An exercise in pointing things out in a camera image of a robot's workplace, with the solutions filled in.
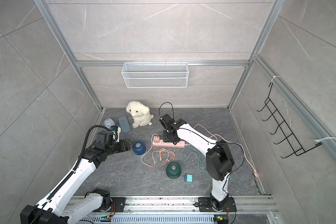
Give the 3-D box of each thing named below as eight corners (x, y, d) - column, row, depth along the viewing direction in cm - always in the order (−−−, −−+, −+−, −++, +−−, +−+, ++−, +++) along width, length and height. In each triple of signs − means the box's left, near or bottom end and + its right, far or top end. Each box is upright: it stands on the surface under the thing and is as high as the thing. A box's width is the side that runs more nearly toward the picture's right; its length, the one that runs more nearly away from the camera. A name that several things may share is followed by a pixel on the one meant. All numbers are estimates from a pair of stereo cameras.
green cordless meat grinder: (170, 183, 82) (170, 177, 74) (165, 171, 86) (165, 165, 78) (181, 178, 84) (182, 172, 75) (176, 166, 88) (177, 160, 80)
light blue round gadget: (107, 129, 108) (103, 122, 101) (109, 125, 111) (105, 118, 104) (116, 129, 108) (112, 122, 101) (118, 125, 111) (114, 118, 104)
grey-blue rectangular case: (123, 134, 104) (122, 132, 102) (118, 120, 113) (117, 118, 111) (132, 131, 106) (131, 129, 104) (126, 117, 115) (125, 115, 113)
